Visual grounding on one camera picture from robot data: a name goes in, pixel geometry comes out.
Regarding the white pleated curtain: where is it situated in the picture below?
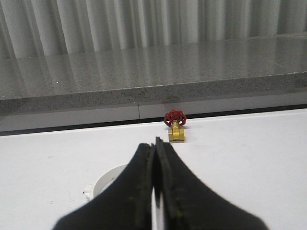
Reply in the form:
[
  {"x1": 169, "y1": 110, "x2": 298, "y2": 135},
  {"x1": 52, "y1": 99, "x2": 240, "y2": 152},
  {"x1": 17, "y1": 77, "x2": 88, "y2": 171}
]
[{"x1": 0, "y1": 0, "x2": 307, "y2": 59}]

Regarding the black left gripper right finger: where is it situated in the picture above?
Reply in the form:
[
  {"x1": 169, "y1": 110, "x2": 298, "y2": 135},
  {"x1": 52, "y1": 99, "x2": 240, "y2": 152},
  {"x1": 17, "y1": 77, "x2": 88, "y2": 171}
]
[{"x1": 155, "y1": 138, "x2": 267, "y2": 230}]

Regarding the grey stone counter ledge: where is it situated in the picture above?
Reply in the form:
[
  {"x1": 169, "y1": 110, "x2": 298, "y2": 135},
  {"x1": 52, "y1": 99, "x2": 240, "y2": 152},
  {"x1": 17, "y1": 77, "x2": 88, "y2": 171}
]
[{"x1": 0, "y1": 33, "x2": 307, "y2": 132}]

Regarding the brass valve red handwheel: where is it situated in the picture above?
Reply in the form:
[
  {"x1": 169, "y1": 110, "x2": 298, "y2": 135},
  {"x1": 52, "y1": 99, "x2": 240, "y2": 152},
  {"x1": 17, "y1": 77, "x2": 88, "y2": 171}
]
[{"x1": 164, "y1": 110, "x2": 187, "y2": 141}]

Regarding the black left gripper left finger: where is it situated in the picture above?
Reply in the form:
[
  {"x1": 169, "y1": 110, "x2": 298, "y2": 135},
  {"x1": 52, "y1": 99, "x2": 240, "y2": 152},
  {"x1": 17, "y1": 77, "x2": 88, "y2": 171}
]
[{"x1": 54, "y1": 144, "x2": 155, "y2": 230}]

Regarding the white half clamp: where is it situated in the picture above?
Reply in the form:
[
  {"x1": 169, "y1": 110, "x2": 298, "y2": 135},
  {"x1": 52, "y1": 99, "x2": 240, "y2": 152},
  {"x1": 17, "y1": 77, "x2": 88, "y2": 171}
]
[{"x1": 83, "y1": 164, "x2": 127, "y2": 201}]

